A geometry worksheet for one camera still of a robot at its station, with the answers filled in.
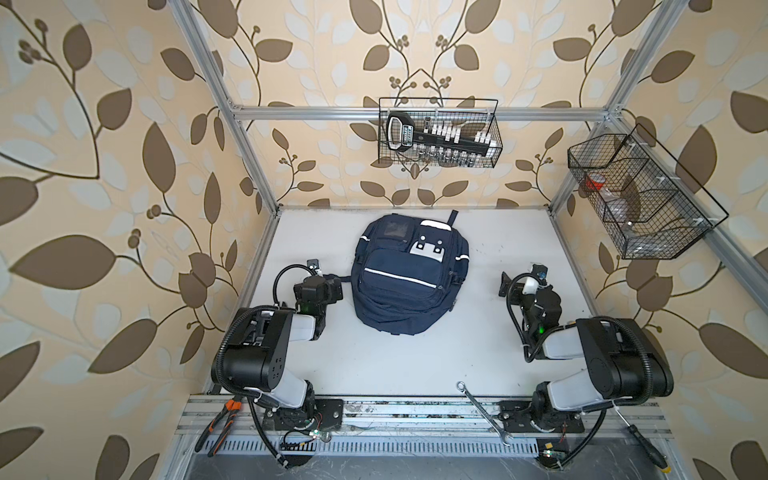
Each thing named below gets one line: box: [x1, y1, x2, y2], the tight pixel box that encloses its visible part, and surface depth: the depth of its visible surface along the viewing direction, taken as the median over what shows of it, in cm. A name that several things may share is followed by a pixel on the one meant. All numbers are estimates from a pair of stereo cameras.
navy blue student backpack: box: [350, 211, 470, 335], surface depth 92 cm
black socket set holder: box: [386, 111, 497, 167], surface depth 87 cm
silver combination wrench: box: [456, 381, 513, 447], surface depth 75 cm
